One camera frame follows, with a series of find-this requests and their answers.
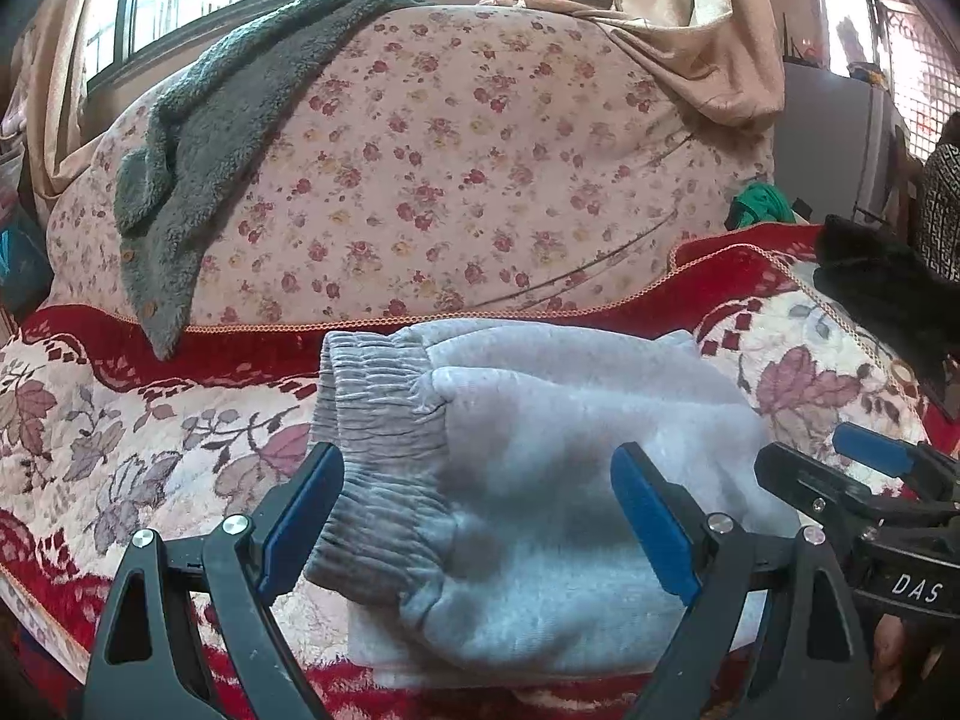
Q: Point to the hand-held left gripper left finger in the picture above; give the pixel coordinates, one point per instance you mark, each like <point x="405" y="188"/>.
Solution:
<point x="300" y="517"/>

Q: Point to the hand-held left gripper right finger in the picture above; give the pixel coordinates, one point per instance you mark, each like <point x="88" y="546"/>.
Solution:
<point x="652" y="517"/>

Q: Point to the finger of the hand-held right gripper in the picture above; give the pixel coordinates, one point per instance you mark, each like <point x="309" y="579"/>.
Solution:
<point x="870" y="444"/>
<point x="802" y="480"/>

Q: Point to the light grey pants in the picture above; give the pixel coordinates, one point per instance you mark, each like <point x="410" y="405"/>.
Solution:
<point x="540" y="480"/>

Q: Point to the person's right hand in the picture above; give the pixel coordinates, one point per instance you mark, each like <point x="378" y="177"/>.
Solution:
<point x="896" y="652"/>

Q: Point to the black cloth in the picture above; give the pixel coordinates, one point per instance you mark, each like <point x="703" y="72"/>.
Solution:
<point x="870" y="277"/>

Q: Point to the red floral blanket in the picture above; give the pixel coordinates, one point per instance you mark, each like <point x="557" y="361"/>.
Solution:
<point x="112" y="420"/>

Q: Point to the black white patterned garment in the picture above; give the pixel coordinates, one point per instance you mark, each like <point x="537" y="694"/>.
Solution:
<point x="943" y="195"/>

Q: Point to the green cloth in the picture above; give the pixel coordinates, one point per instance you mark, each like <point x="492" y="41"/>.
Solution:
<point x="757" y="204"/>

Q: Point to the grey cabinet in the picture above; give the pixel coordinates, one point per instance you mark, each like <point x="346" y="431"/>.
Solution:
<point x="825" y="150"/>

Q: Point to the floral pink sofa backrest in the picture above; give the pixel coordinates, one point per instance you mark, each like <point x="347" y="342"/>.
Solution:
<point x="450" y="202"/>

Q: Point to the blue object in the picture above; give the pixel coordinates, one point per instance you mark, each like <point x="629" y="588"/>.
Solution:
<point x="19" y="262"/>

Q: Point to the window with metal grille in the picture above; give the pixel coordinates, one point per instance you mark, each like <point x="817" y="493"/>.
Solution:
<point x="900" y="52"/>

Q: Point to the grey fleece garment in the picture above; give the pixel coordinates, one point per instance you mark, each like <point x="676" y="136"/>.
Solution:
<point x="217" y="127"/>

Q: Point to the beige curtain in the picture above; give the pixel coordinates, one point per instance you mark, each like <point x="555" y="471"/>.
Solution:
<point x="690" y="37"/>
<point x="60" y="90"/>

